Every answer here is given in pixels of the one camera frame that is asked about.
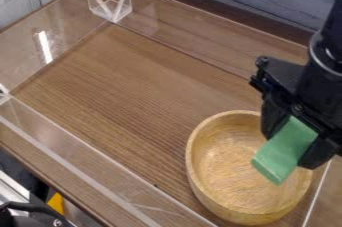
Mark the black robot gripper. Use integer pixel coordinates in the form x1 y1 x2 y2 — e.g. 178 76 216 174
247 30 342 171

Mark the green rectangular block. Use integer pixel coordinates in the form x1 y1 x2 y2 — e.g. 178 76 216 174
251 116 318 185

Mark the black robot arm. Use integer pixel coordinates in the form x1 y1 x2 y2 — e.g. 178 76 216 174
250 0 342 169

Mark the light wooden bowl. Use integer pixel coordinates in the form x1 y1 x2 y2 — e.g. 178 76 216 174
186 110 313 226

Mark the yellow warning label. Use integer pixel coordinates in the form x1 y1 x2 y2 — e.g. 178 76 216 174
48 193 65 215

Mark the clear acrylic tray wall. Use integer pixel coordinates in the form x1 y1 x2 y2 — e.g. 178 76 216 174
0 0 342 227

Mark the clear acrylic corner bracket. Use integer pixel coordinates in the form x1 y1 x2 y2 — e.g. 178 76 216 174
87 0 132 23

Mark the black cable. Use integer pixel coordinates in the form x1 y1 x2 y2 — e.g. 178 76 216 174
0 200 68 227

